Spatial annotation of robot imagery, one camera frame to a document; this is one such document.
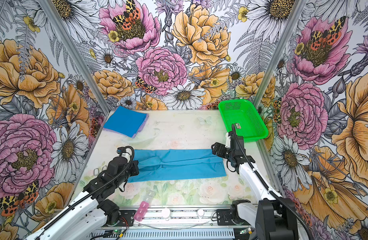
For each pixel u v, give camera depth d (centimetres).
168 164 90
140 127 110
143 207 76
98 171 90
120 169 60
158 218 76
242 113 123
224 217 74
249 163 56
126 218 73
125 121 111
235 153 66
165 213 70
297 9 72
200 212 72
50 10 72
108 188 56
